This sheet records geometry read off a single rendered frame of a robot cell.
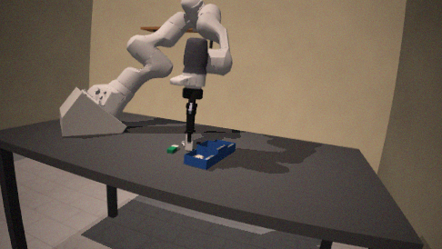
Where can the blue rack of three labelled bins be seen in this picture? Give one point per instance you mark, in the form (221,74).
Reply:
(212,151)

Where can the green and white eraser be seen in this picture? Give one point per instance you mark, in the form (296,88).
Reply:
(172,149)

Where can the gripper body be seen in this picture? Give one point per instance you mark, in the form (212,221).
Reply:
(191,95)

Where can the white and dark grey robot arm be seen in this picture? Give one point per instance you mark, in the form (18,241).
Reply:
(198,59)

